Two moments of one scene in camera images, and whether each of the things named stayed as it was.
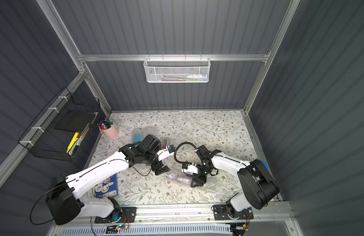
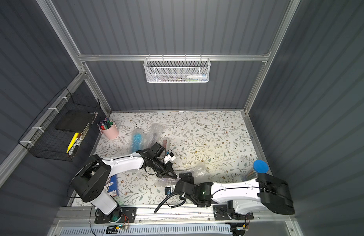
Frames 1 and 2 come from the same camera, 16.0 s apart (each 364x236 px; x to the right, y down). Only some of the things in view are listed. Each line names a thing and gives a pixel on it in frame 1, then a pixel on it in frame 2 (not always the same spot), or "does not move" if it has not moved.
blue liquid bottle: [138, 134] does not move
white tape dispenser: [165, 142] does not move
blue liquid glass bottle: [137, 136] does not move
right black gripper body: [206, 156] to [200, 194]
